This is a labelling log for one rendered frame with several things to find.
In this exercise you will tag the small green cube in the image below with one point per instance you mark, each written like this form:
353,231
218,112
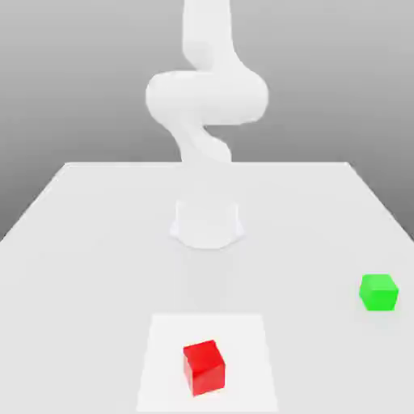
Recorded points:
378,292

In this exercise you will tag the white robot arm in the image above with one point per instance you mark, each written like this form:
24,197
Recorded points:
207,97

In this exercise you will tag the small red cube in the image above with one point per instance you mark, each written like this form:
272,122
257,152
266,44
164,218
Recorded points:
204,368

